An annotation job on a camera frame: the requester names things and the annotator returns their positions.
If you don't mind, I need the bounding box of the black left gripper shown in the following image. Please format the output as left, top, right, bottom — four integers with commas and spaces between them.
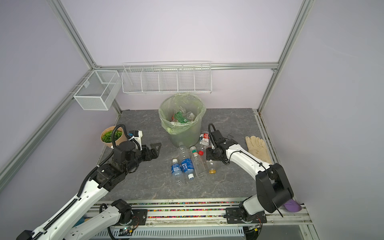
123, 142, 161, 175

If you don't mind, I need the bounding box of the orange label bottle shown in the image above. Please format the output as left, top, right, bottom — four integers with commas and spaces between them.
207, 160, 217, 174

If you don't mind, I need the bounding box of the crushed green bottle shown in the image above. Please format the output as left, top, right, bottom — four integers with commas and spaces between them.
174, 111, 189, 124

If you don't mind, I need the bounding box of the red label purple cap bottle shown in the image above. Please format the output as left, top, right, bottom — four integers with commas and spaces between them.
172, 107, 187, 123

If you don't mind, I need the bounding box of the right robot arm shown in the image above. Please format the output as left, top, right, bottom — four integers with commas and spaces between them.
207, 123, 294, 222

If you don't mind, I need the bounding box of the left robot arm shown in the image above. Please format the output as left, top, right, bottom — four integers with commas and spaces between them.
17, 124, 162, 240

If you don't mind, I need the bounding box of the green bagged waste bin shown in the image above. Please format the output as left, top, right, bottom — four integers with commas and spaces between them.
159, 93, 207, 148

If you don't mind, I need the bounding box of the red label cola bottle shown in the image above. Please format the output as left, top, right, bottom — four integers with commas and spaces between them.
197, 131, 210, 156

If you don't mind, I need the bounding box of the clear bottle green cap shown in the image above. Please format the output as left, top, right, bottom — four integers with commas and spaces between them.
190, 146, 206, 178

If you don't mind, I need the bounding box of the blue label bottle white cap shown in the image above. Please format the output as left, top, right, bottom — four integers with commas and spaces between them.
178, 145, 195, 181

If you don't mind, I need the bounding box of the small blue label bottle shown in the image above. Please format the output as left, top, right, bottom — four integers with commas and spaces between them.
171, 159, 185, 186

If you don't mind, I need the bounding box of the beige plant pot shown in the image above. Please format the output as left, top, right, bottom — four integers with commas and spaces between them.
100, 125, 128, 148

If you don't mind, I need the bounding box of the beige wooden brush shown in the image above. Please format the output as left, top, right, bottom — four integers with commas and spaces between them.
245, 136, 273, 164

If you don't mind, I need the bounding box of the green artificial plant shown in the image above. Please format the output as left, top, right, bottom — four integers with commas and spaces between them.
101, 131, 123, 143

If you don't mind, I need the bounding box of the white mesh side basket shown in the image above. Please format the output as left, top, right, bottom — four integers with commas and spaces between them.
74, 70, 122, 111

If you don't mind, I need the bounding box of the purple pink tool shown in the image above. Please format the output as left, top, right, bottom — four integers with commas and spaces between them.
284, 199, 303, 213

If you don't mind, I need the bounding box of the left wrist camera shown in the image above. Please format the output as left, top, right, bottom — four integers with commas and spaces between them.
129, 130, 143, 150

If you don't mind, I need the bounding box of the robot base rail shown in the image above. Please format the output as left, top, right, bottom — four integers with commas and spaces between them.
94, 198, 319, 240

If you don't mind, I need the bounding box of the white wire wall basket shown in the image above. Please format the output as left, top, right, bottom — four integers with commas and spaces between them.
121, 61, 213, 94

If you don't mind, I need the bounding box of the right aluminium frame post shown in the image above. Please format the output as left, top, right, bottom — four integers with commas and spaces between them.
257, 0, 315, 114

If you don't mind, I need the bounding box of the aluminium frame corner post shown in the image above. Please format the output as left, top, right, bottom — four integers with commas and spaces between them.
47, 0, 98, 70

